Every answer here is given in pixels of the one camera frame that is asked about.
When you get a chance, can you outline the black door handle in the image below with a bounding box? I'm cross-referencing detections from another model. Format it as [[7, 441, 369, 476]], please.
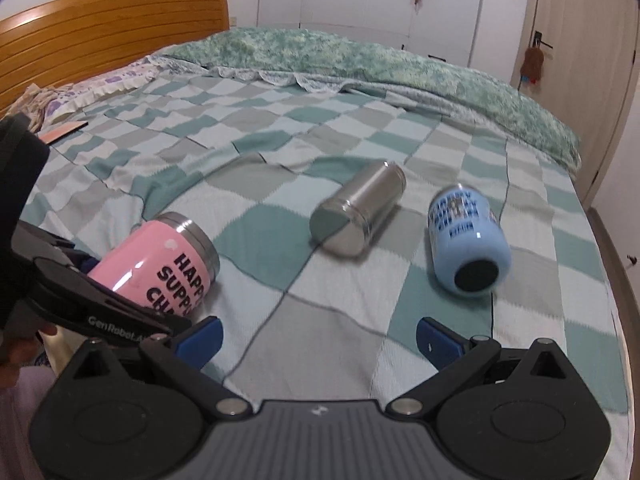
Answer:
[[532, 30, 553, 49]]

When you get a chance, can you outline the beige door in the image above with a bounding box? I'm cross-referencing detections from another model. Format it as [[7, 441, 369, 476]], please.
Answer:
[[511, 0, 639, 207]]

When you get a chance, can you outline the green floral quilt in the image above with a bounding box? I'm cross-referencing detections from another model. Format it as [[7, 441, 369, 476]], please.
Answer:
[[158, 27, 582, 174]]

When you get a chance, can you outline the checkered teal blanket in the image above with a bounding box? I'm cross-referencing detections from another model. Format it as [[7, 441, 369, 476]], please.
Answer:
[[23, 74, 634, 479]]

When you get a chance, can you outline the stainless steel bottle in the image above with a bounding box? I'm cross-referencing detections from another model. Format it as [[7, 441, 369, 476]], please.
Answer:
[[309, 160, 407, 258]]

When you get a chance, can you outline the brown plush toy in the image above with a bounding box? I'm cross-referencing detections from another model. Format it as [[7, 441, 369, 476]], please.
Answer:
[[520, 47, 544, 84]]

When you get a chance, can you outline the light blue printed cup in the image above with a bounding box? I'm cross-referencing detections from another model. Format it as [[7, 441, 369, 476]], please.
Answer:
[[427, 183, 512, 297]]

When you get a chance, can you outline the purple floral pillow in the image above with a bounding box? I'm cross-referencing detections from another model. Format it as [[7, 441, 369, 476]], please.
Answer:
[[6, 56, 160, 132]]

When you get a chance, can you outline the pink steel cup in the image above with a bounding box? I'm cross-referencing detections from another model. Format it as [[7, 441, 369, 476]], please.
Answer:
[[89, 211, 220, 316]]

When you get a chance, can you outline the white wardrobe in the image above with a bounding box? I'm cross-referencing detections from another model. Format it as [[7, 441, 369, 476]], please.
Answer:
[[257, 0, 482, 66]]

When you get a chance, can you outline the person's left hand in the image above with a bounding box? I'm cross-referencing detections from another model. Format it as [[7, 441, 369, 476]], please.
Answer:
[[0, 323, 58, 389]]

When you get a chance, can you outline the wooden headboard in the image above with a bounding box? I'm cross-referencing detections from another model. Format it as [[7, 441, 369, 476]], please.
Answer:
[[1, 0, 230, 113]]

